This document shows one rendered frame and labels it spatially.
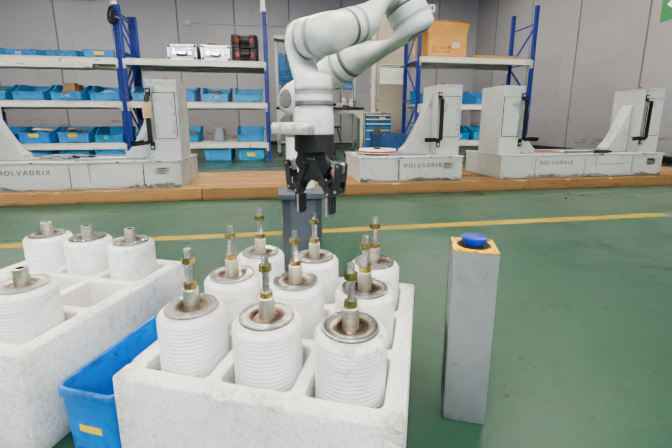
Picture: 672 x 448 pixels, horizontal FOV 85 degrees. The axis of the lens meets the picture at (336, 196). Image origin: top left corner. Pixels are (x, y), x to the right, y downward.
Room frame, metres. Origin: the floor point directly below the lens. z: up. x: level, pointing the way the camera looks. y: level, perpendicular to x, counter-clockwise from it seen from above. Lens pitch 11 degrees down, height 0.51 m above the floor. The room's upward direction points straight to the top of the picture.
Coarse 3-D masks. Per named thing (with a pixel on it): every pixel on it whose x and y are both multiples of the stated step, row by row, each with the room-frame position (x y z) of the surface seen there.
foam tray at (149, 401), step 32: (128, 384) 0.43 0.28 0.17; (160, 384) 0.42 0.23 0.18; (192, 384) 0.42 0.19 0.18; (224, 384) 0.42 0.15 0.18; (128, 416) 0.43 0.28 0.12; (160, 416) 0.42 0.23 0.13; (192, 416) 0.41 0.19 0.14; (224, 416) 0.40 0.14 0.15; (256, 416) 0.39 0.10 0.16; (288, 416) 0.38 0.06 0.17; (320, 416) 0.37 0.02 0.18; (352, 416) 0.37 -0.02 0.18; (384, 416) 0.37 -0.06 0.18
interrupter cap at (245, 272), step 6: (216, 270) 0.62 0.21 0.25; (222, 270) 0.62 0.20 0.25; (240, 270) 0.62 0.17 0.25; (246, 270) 0.62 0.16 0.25; (252, 270) 0.62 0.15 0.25; (210, 276) 0.59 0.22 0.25; (216, 276) 0.59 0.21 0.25; (222, 276) 0.60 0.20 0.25; (240, 276) 0.60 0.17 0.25; (246, 276) 0.60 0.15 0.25; (216, 282) 0.57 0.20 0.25; (222, 282) 0.57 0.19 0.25; (228, 282) 0.57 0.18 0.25; (234, 282) 0.57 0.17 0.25
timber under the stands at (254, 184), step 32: (0, 192) 2.29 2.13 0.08; (32, 192) 2.29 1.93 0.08; (64, 192) 2.30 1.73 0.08; (96, 192) 2.33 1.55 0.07; (128, 192) 2.36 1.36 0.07; (160, 192) 2.39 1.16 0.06; (192, 192) 2.42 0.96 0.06; (224, 192) 2.46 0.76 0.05; (256, 192) 2.49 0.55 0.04; (352, 192) 2.61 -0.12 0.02; (384, 192) 2.64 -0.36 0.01; (416, 192) 2.69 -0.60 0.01
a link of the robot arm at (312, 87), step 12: (288, 36) 0.69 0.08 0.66; (288, 48) 0.69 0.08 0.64; (288, 60) 0.69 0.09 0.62; (300, 60) 0.70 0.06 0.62; (312, 60) 0.72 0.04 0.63; (300, 72) 0.68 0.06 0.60; (312, 72) 0.67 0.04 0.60; (324, 72) 0.68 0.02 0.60; (300, 84) 0.67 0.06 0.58; (312, 84) 0.66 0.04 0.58; (324, 84) 0.67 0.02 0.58; (300, 96) 0.67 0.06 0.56; (312, 96) 0.66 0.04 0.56; (324, 96) 0.67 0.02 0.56
